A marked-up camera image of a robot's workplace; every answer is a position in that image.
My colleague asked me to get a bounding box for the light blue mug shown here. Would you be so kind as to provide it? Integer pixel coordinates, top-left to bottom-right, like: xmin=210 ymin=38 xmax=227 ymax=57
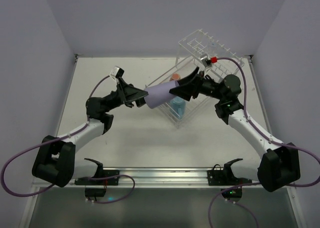
xmin=169 ymin=97 xmax=186 ymax=120

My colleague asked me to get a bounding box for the lavender tall cup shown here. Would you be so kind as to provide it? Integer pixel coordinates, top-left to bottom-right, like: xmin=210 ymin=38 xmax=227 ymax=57
xmin=144 ymin=80 xmax=179 ymax=109

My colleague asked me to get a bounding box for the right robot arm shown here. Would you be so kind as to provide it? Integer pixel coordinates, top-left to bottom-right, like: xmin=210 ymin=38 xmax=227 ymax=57
xmin=169 ymin=68 xmax=301 ymax=192

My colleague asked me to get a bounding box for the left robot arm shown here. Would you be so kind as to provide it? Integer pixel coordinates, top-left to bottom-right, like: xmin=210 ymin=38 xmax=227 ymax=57
xmin=31 ymin=77 xmax=148 ymax=188

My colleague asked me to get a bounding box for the clear acrylic dish rack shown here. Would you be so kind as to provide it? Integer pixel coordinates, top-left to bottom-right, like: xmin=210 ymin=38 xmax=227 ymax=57
xmin=146 ymin=29 xmax=244 ymax=127

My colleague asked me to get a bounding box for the coral orange mug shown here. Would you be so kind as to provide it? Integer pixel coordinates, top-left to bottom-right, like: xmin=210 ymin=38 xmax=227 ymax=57
xmin=169 ymin=73 xmax=181 ymax=81

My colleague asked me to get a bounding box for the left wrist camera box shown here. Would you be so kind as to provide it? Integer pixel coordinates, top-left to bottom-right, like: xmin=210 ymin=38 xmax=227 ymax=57
xmin=109 ymin=66 xmax=125 ymax=83

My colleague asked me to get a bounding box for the aluminium mounting rail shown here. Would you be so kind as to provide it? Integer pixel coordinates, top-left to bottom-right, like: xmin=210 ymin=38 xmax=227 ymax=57
xmin=32 ymin=166 xmax=296 ymax=189

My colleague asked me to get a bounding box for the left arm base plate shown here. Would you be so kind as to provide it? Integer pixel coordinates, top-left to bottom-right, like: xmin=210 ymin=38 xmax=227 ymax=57
xmin=72 ymin=158 xmax=120 ymax=186

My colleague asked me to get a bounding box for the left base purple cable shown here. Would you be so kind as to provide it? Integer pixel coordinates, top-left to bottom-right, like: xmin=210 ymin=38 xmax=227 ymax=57
xmin=84 ymin=176 xmax=137 ymax=205

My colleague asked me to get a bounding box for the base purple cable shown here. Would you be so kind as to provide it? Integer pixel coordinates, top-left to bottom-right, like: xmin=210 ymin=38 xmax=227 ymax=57
xmin=84 ymin=176 xmax=137 ymax=205
xmin=209 ymin=183 xmax=259 ymax=228

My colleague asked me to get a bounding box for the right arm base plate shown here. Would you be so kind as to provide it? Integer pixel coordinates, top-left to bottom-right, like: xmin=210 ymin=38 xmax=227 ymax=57
xmin=207 ymin=158 xmax=252 ymax=186

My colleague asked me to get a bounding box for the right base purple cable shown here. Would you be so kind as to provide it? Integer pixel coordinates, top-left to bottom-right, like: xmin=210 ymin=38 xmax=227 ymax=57
xmin=209 ymin=183 xmax=259 ymax=228

